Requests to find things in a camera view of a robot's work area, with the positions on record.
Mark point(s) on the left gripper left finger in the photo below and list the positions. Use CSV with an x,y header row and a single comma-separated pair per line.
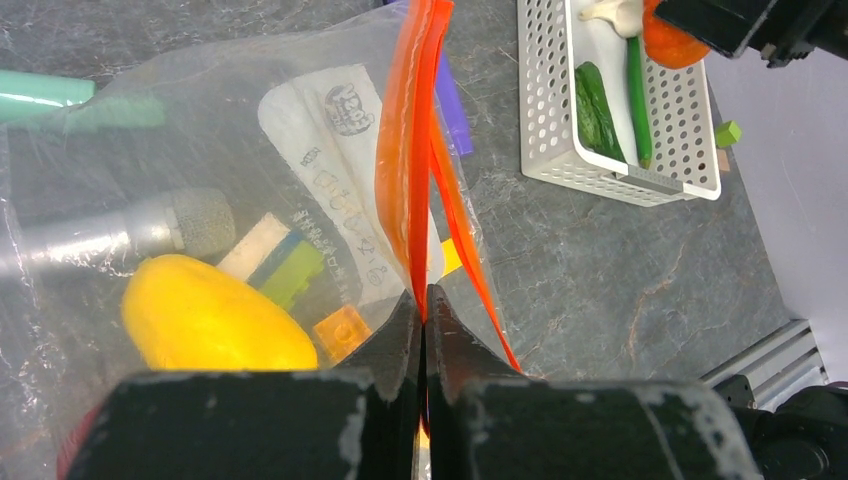
x,y
357,420

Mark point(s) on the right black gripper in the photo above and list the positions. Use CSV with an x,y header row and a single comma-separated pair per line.
x,y
782,31

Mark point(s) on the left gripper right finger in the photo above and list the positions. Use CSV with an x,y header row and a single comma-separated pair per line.
x,y
488,421

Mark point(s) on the orange pumpkin toy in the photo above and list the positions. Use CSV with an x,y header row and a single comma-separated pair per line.
x,y
666,45

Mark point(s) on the white garlic toy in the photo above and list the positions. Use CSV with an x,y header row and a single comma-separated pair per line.
x,y
624,16

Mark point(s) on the short green cucumber toy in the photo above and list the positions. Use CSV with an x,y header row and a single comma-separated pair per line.
x,y
596,130

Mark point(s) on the clear zip bag orange zipper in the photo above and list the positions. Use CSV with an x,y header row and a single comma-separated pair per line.
x,y
291,128

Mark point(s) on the orange brick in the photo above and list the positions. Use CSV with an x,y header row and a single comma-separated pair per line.
x,y
341,333

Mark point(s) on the small green cube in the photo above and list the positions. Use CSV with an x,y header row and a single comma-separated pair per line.
x,y
727,134

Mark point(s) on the small wooden cube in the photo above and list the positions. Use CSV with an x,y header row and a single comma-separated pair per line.
x,y
722,160

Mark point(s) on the yellow brick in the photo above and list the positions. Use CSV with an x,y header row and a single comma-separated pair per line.
x,y
452,261

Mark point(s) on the green chili pepper toy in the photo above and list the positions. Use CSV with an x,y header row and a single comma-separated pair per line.
x,y
637,103

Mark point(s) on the white plastic basket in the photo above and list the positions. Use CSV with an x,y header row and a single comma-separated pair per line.
x,y
552,44

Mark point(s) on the silver toy microphone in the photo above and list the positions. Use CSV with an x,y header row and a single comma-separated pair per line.
x,y
196,222

